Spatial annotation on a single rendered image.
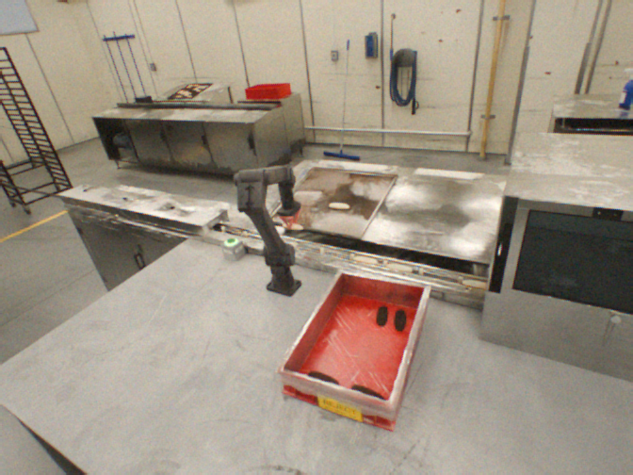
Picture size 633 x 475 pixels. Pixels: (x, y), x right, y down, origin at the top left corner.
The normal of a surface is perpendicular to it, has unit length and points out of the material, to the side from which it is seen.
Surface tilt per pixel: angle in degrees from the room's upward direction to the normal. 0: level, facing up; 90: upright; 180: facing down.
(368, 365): 0
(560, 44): 90
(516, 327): 90
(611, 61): 90
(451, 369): 0
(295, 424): 0
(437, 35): 90
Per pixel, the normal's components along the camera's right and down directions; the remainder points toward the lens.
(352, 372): -0.11, -0.85
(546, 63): -0.48, 0.49
